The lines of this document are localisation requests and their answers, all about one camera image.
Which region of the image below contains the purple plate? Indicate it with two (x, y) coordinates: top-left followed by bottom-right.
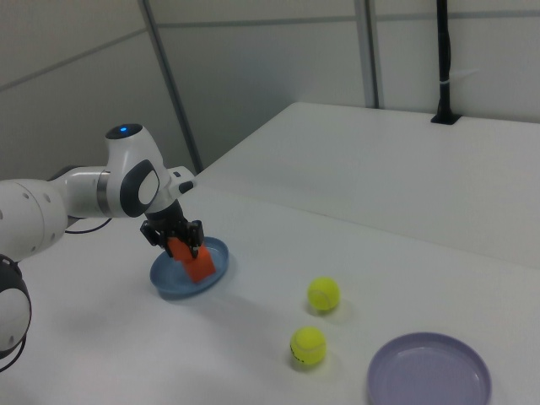
(365, 332), (494, 405)

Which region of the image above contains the white zip tie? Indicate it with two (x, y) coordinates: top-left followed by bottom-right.
(437, 68), (481, 86)

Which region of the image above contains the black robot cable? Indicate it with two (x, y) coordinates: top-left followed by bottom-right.
(62, 217), (114, 235)

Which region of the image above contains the blue plate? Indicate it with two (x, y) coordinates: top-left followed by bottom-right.
(148, 235), (230, 301)

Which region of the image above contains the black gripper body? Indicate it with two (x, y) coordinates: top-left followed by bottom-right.
(145, 202), (191, 240)

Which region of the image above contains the grey partition post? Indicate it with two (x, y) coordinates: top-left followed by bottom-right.
(138, 0), (204, 175)
(360, 0), (381, 109)

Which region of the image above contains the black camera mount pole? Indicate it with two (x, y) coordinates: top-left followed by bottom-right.
(429, 0), (461, 126)

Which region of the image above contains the orange foam cube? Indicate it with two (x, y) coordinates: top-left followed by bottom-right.
(182, 245), (217, 284)
(167, 236), (196, 263)

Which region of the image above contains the yellow tennis ball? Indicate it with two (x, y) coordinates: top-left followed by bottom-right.
(306, 276), (342, 312)
(289, 326), (327, 370)

